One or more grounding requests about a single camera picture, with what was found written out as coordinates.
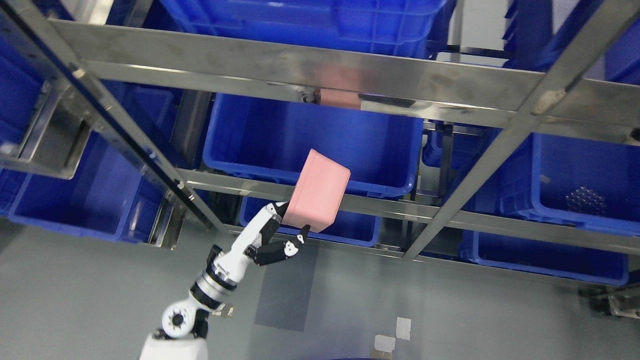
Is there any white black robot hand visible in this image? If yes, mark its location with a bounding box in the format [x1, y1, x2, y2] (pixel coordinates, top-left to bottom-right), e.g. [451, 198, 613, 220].
[207, 202, 311, 286]

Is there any pink storage box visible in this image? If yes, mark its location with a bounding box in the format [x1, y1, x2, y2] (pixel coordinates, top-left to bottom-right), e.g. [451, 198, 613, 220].
[282, 149, 351, 233]

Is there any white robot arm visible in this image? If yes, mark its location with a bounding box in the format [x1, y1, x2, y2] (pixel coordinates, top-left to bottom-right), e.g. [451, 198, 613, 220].
[139, 202, 313, 360]

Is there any blue middle shelf bin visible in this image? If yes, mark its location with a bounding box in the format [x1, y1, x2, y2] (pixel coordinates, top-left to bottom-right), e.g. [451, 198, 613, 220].
[202, 94, 423, 198]

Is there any blue shelf bin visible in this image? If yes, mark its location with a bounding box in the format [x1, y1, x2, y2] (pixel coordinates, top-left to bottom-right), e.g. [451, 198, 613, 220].
[202, 94, 423, 198]
[464, 133, 640, 237]
[162, 0, 457, 59]
[1, 43, 163, 244]

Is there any blue left shelf bin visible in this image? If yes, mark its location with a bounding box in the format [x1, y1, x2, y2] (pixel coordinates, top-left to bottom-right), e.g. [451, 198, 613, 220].
[1, 43, 163, 244]

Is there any stainless steel shelf rack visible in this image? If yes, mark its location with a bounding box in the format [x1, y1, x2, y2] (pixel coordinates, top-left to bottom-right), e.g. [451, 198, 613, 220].
[1, 0, 639, 260]

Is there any blue top shelf bin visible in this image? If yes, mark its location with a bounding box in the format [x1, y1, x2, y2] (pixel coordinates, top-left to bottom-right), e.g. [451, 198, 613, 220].
[162, 0, 457, 59]

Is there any blue right shelf bin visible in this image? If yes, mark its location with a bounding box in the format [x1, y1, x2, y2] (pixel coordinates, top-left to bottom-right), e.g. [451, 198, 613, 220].
[464, 133, 640, 237]

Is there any blue lower right bin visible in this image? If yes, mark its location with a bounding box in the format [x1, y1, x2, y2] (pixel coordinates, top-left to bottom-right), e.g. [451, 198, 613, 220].
[458, 230, 630, 286]

